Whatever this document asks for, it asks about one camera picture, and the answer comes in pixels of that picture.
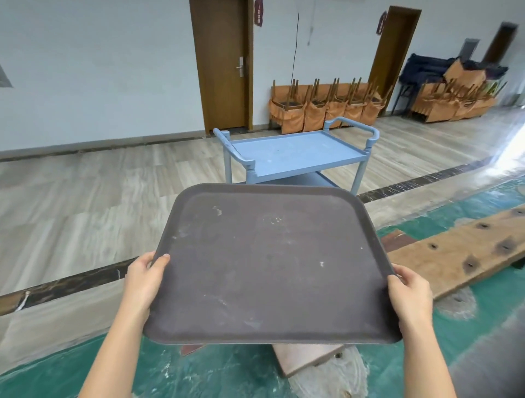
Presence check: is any person's right hand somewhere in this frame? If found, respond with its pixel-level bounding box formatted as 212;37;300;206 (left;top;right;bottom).
387;264;434;329

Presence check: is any person's left hand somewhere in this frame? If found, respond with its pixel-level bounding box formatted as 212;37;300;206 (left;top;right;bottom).
123;252;171;318

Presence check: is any dark brown serving tray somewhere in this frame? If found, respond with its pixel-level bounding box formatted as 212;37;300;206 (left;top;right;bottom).
144;183;403;346

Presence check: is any person's right forearm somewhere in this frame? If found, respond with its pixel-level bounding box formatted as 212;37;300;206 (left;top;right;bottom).
400;318;458;398

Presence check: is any person's left forearm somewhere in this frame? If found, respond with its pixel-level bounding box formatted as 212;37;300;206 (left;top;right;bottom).
78;305;151;398

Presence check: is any wooden plank with holes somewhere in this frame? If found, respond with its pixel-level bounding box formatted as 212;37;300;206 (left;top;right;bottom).
381;204;525;301

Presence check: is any brown wooden board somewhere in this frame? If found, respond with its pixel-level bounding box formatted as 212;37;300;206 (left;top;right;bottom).
272;344;346;378

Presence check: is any blue plastic service cart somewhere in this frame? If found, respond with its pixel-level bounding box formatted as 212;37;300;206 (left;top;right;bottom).
213;116;380;196

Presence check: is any row of orange covered chairs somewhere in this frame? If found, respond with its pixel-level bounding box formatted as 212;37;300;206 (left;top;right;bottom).
269;77;393;135

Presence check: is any pile of orange covered chairs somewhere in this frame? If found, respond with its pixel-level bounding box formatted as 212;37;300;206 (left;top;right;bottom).
410;58;508;123

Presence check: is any black hanging cable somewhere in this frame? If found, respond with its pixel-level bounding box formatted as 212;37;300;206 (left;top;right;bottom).
290;12;300;92

